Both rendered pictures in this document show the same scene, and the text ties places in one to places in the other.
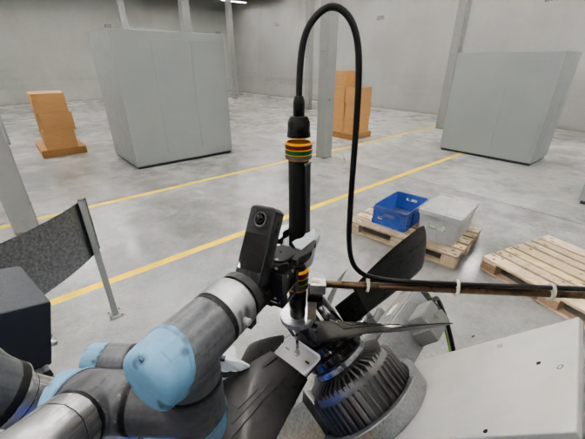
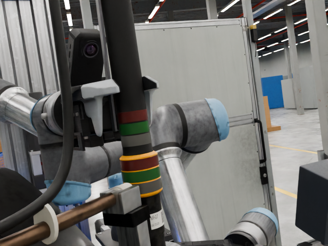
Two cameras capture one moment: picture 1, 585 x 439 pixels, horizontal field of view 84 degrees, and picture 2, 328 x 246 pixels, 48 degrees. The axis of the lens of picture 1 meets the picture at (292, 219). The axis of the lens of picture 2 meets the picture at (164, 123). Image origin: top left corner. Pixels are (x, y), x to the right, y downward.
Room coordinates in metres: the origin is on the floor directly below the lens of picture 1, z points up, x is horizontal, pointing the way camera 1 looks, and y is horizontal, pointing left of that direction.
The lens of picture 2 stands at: (0.74, -0.35, 1.47)
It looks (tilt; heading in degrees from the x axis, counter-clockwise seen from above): 3 degrees down; 119
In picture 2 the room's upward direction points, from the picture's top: 8 degrees counter-clockwise
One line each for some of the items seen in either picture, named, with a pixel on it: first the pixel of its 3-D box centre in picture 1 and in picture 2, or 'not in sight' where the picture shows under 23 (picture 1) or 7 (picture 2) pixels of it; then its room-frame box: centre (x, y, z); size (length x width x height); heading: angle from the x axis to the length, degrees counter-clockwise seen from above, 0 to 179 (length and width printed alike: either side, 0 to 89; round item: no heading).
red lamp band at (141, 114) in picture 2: not in sight; (132, 116); (0.52, -0.01, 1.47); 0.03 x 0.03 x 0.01
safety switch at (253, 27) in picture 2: not in sight; (251, 41); (0.09, 2.27, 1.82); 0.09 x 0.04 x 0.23; 51
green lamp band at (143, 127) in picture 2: not in sight; (134, 127); (0.52, -0.01, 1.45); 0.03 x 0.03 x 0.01
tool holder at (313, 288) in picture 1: (302, 300); (143, 224); (0.52, -0.02, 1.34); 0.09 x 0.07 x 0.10; 86
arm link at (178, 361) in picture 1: (184, 350); (56, 116); (0.27, 0.12, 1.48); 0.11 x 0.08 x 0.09; 151
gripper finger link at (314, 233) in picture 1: (309, 251); (98, 110); (0.49, -0.03, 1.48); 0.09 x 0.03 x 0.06; 141
